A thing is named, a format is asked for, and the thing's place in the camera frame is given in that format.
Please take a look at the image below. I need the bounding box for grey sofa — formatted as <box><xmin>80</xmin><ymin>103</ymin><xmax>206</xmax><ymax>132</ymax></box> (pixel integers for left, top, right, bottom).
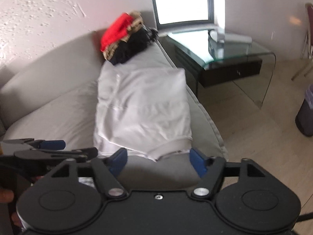
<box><xmin>0</xmin><ymin>29</ymin><xmax>229</xmax><ymax>194</ymax></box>

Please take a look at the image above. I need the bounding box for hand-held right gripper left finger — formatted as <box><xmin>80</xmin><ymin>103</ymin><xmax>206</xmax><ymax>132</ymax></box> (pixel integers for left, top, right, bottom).
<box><xmin>45</xmin><ymin>147</ymin><xmax>130</xmax><ymax>200</ymax></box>

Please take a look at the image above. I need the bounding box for red black clothes pile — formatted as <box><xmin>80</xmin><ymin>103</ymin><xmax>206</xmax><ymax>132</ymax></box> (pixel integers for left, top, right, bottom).
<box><xmin>102</xmin><ymin>10</ymin><xmax>145</xmax><ymax>60</ymax></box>

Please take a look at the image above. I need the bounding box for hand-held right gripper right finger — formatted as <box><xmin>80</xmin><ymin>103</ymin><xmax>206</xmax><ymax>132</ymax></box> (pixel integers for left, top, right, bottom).
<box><xmin>189</xmin><ymin>147</ymin><xmax>268</xmax><ymax>200</ymax></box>

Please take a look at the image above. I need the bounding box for white device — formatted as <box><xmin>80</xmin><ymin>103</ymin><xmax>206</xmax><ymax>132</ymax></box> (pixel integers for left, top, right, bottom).
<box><xmin>208</xmin><ymin>27</ymin><xmax>253</xmax><ymax>45</ymax></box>

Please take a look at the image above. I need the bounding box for red metal-framed chair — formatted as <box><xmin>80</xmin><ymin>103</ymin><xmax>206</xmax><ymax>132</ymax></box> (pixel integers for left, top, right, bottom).
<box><xmin>291</xmin><ymin>2</ymin><xmax>313</xmax><ymax>81</ymax></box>

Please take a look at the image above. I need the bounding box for glass side table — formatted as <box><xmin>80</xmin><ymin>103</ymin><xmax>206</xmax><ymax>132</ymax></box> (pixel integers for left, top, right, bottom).
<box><xmin>160</xmin><ymin>28</ymin><xmax>277</xmax><ymax>109</ymax></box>

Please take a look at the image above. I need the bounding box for window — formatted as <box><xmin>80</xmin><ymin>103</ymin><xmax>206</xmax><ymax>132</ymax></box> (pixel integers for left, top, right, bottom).
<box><xmin>149</xmin><ymin>0</ymin><xmax>225</xmax><ymax>33</ymax></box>

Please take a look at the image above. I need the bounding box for person's left hand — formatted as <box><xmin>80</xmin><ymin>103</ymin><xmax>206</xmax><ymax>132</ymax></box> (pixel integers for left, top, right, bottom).
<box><xmin>0</xmin><ymin>190</ymin><xmax>23</xmax><ymax>228</ymax></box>

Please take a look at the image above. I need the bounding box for black drawer unit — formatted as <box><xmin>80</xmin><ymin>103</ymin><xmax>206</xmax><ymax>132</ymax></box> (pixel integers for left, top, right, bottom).
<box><xmin>169</xmin><ymin>42</ymin><xmax>263</xmax><ymax>96</ymax></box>

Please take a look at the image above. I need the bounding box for black folded garment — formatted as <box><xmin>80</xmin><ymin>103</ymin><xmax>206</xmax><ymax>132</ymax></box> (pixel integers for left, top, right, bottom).
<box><xmin>109</xmin><ymin>26</ymin><xmax>159</xmax><ymax>66</ymax></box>

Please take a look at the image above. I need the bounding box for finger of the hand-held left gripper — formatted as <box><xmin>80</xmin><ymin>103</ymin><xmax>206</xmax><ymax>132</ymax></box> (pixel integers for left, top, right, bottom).
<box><xmin>14</xmin><ymin>147</ymin><xmax>99</xmax><ymax>164</ymax></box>
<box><xmin>1</xmin><ymin>138</ymin><xmax>66</xmax><ymax>150</ymax></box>

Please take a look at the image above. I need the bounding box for light grey garment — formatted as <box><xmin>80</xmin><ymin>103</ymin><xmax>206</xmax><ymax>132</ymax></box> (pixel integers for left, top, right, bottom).
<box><xmin>93</xmin><ymin>67</ymin><xmax>193</xmax><ymax>162</ymax></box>

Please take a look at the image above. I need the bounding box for dark grey trash bin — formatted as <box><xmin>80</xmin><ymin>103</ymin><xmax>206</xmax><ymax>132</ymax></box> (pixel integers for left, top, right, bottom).
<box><xmin>295</xmin><ymin>84</ymin><xmax>313</xmax><ymax>137</ymax></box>

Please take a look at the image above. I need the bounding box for red folded garment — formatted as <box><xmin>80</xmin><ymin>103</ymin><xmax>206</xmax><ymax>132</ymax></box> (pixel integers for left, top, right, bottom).
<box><xmin>100</xmin><ymin>13</ymin><xmax>134</xmax><ymax>53</ymax></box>

